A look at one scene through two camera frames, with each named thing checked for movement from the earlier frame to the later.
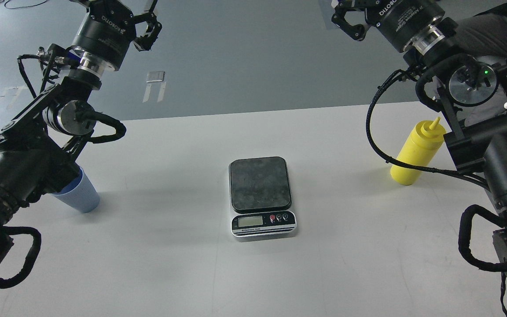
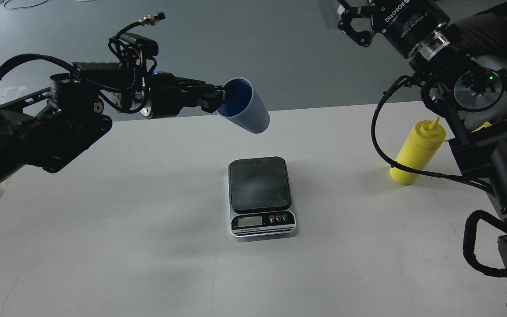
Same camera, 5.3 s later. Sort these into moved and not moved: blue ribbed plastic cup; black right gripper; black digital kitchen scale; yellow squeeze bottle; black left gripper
Moved: blue ribbed plastic cup; black left gripper
Not moved: black right gripper; black digital kitchen scale; yellow squeeze bottle
